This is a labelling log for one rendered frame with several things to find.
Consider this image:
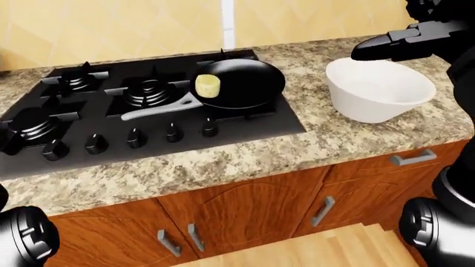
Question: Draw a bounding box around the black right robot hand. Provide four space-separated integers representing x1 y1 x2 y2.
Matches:
350 0 475 62

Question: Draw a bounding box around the white bowl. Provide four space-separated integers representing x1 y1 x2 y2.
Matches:
325 57 437 125

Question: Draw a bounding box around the yellow cheese block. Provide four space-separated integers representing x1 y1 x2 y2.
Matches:
194 73 222 99

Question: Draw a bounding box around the wooden drawer front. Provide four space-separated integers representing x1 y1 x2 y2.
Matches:
325 140 473 185

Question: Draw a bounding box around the wooden cabinet door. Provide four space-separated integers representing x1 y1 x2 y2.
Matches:
43 197 200 267
292 162 446 238
156 165 332 260

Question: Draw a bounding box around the black stove knob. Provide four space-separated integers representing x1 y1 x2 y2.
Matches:
125 127 145 150
202 117 220 138
165 122 184 144
84 133 110 156
41 138 70 162

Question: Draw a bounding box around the large black gas burner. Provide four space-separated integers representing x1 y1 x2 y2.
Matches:
10 110 63 143
124 79 176 108

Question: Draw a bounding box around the black gas cooktop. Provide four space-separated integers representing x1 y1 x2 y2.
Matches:
0 47 308 179

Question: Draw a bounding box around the small black gas burner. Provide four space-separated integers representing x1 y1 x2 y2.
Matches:
61 72 94 92

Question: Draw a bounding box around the grey drawer handle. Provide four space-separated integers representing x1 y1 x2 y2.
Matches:
389 148 438 167

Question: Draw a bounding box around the black frying pan grey handle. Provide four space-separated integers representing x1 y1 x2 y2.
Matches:
120 58 286 122

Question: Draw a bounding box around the grey cabinet door handle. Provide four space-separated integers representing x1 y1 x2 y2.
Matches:
157 228 183 257
186 222 206 252
310 195 336 227

